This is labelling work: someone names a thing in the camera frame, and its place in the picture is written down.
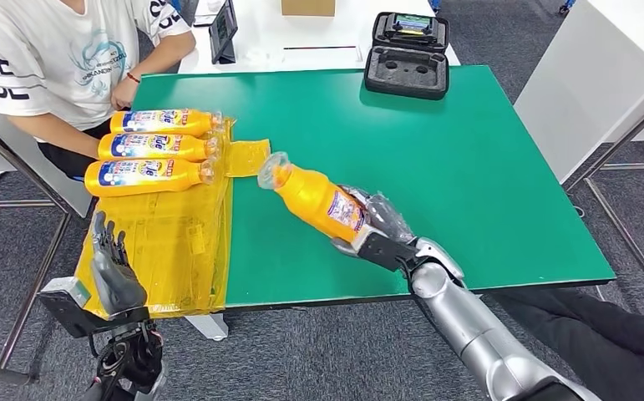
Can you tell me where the person's left hand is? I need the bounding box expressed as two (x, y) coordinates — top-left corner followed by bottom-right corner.
(111, 79), (141, 112)

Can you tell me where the white table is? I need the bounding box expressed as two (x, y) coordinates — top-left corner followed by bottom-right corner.
(177, 0), (461, 74)

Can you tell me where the black foam-lined case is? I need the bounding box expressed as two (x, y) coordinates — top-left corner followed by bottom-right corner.
(363, 11), (450, 101)

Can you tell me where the brown cardboard box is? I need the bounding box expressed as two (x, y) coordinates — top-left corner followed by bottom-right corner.
(281, 0), (337, 18)

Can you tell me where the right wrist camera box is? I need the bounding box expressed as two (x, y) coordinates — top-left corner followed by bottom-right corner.
(354, 228), (419, 273)

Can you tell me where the grey board panel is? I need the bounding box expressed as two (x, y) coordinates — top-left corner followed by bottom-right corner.
(0, 83), (96, 220)

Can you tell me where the black tablet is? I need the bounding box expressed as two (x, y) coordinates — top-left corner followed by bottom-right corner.
(208, 0), (240, 65)

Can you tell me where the yellow taped cardboard mat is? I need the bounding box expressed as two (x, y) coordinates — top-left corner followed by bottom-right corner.
(72, 119), (273, 322)

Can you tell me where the white table foot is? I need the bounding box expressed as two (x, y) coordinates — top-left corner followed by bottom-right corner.
(185, 314), (229, 343)

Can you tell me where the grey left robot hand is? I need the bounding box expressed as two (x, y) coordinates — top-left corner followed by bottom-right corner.
(89, 211), (150, 321)

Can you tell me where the orange detergent bottle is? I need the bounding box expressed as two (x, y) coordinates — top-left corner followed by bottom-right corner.
(257, 151), (370, 245)
(84, 157), (219, 198)
(109, 108), (225, 139)
(97, 132), (223, 163)

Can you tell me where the white partition panel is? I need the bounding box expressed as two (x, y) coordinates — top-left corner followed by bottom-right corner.
(512, 0), (644, 184)

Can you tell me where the steel tube frame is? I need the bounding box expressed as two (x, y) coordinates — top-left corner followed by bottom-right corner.
(0, 119), (74, 388)
(562, 55), (644, 322)

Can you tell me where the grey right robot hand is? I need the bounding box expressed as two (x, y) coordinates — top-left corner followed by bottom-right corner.
(331, 185), (417, 261)

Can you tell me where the black handheld controller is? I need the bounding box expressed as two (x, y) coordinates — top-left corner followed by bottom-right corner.
(383, 13), (439, 43)

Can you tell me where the person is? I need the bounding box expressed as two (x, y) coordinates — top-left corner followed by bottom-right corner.
(489, 287), (644, 401)
(0, 0), (197, 180)

